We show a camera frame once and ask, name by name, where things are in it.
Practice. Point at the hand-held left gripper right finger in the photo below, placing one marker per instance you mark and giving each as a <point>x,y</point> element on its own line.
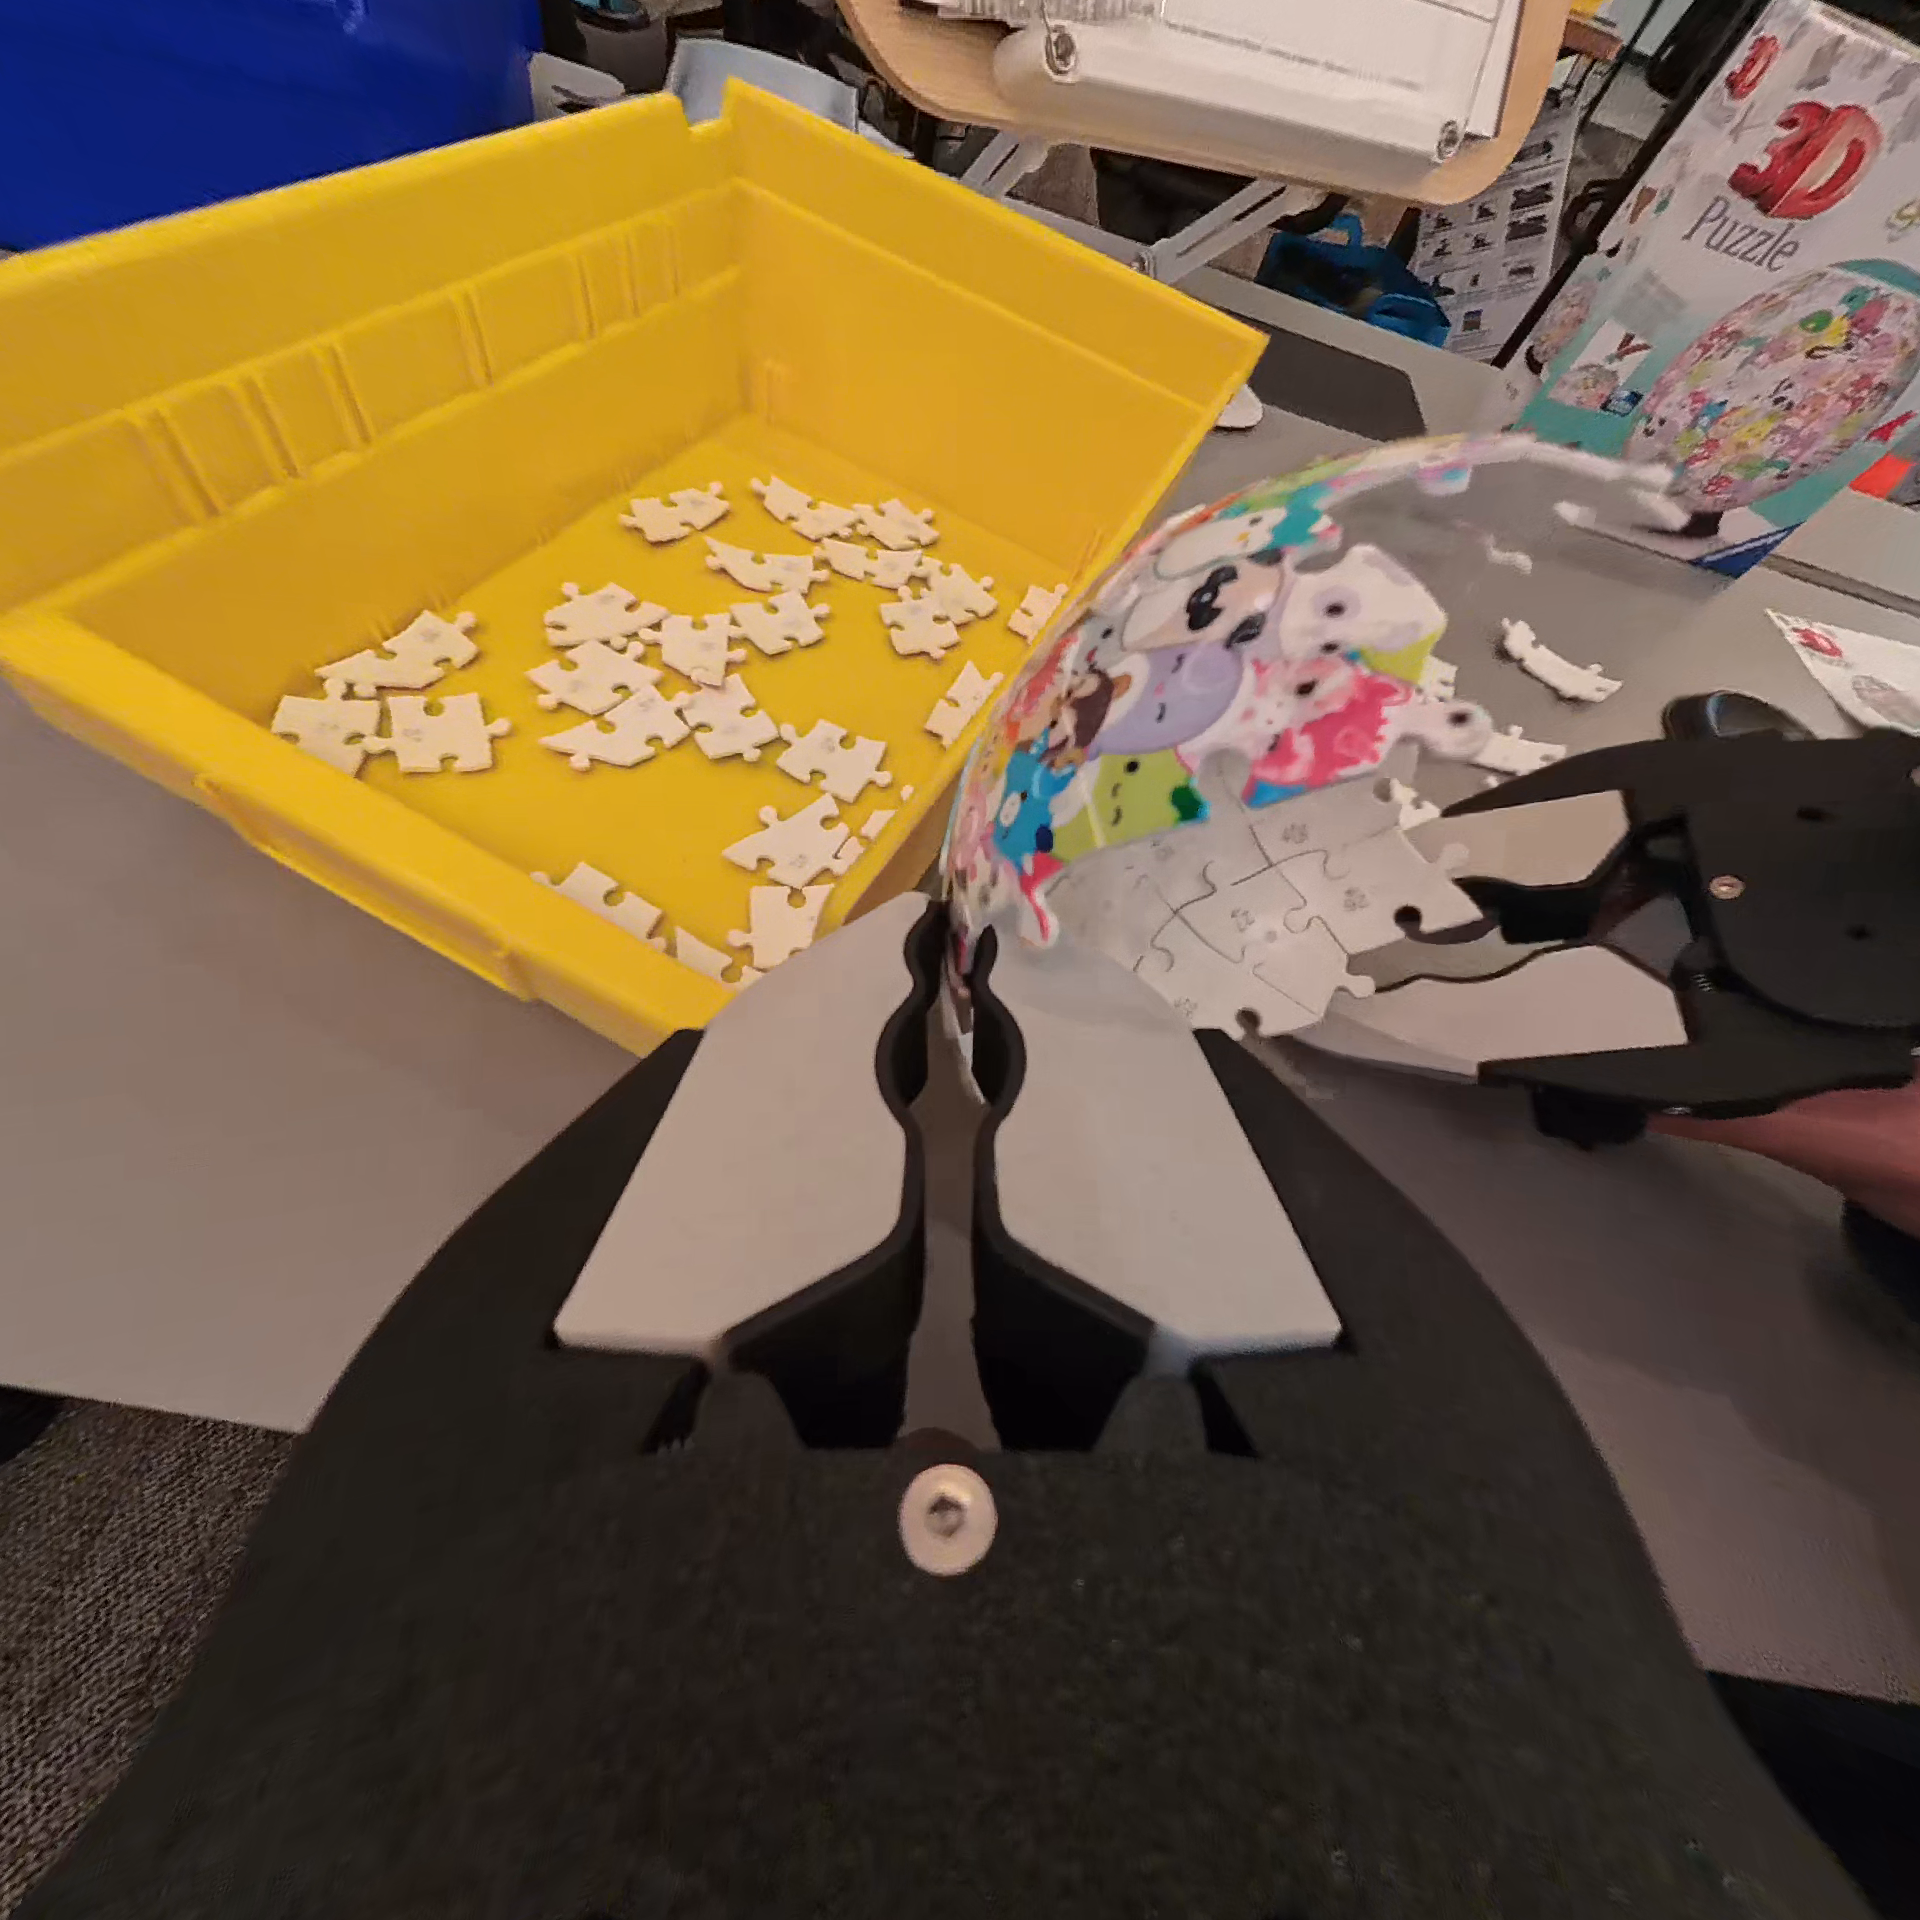
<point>1154,1184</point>

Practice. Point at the yellow plastic bin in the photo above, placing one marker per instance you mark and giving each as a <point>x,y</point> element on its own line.
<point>451,330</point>

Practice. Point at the person's dark pants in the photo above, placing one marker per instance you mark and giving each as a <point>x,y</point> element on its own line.
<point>1831,1800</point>

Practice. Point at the group of white puzzle pieces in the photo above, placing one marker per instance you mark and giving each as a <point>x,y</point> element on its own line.
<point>705,705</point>
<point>1561,660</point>

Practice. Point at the printed sticker sheet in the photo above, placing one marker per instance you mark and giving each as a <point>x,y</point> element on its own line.
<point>1861,675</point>

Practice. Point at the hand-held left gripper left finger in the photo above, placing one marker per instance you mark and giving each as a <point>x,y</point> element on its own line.
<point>751,1170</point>

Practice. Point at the clear instruction sheet holder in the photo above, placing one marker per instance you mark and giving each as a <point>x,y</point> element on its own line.
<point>1275,74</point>

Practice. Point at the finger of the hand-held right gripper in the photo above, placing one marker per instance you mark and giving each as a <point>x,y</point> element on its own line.
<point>1561,1004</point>
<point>1553,840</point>

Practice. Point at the printed puzzle box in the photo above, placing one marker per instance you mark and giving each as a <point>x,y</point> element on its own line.
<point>1770,300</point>

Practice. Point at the partly built colourful puzzle ball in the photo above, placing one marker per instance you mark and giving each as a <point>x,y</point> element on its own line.
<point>1201,675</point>

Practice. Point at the person's right hand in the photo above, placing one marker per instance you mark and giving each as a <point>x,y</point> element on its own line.
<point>1845,1149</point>

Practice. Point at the blue plastic bin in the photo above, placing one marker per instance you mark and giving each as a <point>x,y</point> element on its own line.
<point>225,105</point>

